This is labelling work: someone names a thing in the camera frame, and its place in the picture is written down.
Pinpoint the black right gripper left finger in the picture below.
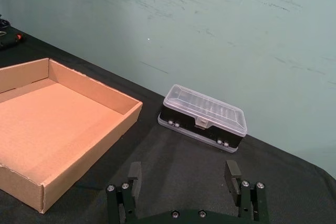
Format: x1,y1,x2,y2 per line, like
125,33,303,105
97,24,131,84
105,161,143,224

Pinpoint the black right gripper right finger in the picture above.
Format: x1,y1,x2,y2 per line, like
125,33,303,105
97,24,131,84
224,159,271,224

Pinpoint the black table cloth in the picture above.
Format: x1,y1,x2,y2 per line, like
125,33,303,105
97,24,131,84
0,26,336,224

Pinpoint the clear plastic case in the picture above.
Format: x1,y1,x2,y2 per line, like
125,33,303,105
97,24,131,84
157,84,248,154

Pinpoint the shallow brown cardboard tray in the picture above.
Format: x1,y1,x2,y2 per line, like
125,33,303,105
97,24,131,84
0,57,143,214

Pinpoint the black corded tool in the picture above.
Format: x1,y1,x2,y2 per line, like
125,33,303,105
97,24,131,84
0,14,26,51

